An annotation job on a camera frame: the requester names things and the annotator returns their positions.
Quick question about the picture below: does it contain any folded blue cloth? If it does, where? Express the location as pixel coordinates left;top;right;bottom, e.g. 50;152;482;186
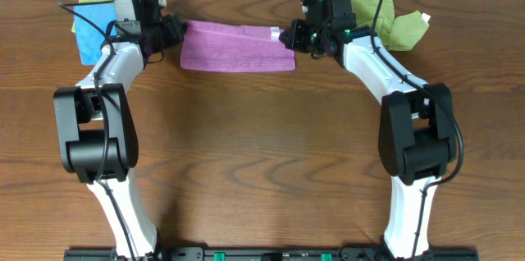
74;3;116;66

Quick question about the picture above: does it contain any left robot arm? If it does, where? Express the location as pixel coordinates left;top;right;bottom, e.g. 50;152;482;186
53;0;186;260

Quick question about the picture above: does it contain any crumpled green microfiber cloth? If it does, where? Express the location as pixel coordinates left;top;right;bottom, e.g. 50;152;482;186
351;0;431;52

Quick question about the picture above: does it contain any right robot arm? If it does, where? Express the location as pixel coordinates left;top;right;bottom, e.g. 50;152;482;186
279;0;457;260

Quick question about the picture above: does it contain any purple microfiber cloth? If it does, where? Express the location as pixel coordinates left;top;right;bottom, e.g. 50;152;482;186
180;21;295;73

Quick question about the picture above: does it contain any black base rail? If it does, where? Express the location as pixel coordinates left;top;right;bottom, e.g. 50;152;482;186
63;246;479;261

